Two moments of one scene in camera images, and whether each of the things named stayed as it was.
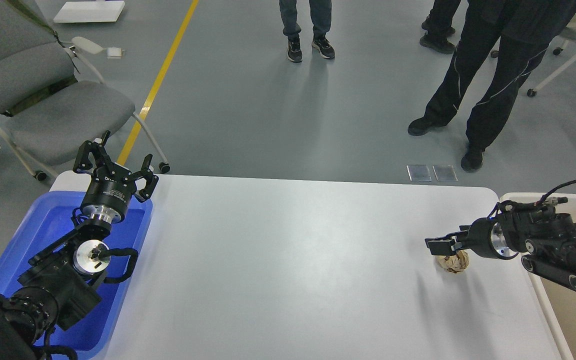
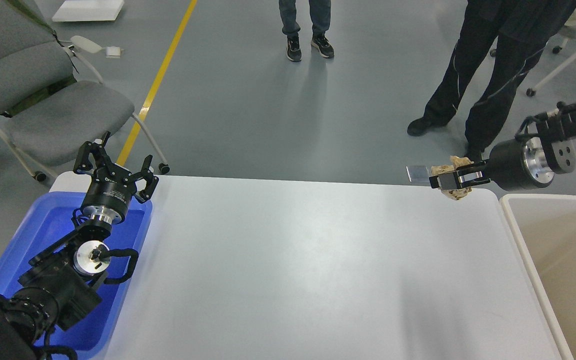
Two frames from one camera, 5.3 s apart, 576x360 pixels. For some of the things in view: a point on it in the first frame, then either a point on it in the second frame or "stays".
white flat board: (90, 11) stays
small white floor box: (114, 53) stays
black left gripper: (109, 191) stays
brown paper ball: (455, 264) → (457, 193)
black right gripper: (486, 237) → (520, 164)
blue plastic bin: (52, 217) stays
